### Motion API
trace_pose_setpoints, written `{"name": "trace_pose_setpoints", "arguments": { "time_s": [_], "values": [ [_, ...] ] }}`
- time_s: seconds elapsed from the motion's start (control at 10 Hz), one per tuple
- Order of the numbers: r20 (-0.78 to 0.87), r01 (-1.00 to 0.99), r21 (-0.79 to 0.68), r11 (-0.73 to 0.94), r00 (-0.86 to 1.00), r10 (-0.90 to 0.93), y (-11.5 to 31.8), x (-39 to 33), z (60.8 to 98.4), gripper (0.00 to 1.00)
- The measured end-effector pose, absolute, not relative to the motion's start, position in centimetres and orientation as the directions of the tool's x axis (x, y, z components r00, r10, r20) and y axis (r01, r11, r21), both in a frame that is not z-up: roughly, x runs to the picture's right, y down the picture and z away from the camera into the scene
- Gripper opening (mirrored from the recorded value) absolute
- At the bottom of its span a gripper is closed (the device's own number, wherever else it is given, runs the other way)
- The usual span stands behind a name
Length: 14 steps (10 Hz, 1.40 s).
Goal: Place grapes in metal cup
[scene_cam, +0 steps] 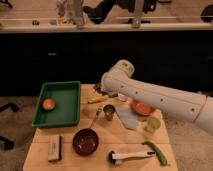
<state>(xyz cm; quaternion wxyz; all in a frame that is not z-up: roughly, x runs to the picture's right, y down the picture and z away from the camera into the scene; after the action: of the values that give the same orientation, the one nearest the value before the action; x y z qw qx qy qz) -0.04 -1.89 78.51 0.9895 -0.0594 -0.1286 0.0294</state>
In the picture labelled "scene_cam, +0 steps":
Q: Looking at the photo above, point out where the dark grapes bunch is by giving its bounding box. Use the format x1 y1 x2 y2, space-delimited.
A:
93 83 104 95

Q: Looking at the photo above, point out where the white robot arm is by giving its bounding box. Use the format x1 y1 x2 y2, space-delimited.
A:
101 60 213 135

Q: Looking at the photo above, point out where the small white cup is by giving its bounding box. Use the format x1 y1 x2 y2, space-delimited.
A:
118 93 128 102

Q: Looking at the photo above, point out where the metal cup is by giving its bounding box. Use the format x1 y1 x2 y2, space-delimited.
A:
103 104 115 121

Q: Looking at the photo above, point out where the green plastic cup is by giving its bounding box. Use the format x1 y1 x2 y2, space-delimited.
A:
144 116 161 133

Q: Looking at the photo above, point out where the yellow banana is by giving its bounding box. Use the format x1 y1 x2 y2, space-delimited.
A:
88 96 108 104

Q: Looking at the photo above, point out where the metal spoon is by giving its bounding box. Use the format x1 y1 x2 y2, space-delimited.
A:
89 106 103 129

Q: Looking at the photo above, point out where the green plastic tray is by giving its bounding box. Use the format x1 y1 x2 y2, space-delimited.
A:
32 81 81 128

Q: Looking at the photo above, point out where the dark brown bowl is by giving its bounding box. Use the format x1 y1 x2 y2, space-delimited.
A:
72 128 99 156

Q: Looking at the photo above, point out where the orange fruit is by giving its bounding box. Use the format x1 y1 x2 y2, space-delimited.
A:
42 98 56 110

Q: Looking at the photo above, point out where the wooden block with black strip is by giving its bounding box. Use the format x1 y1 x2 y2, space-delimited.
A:
48 135 62 162

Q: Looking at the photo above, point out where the green pea pod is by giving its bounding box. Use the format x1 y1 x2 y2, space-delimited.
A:
143 141 168 166

